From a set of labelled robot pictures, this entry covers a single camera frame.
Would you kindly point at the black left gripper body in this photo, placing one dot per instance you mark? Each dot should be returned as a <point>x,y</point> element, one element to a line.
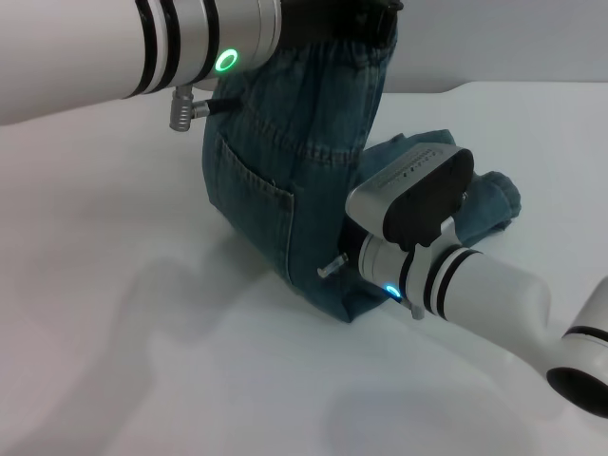
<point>332,21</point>

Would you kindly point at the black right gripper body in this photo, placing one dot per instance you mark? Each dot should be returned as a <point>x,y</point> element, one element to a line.
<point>349,249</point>

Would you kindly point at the blue denim shorts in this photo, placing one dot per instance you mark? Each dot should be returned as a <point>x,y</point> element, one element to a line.
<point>285,190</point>

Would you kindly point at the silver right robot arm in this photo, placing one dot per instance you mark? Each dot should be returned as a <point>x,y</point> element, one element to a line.
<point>475,294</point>

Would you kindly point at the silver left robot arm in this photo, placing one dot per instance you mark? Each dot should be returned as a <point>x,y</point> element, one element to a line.
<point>119,47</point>

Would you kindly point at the right wrist camera housing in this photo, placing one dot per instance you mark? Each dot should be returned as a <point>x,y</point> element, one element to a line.
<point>413,195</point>

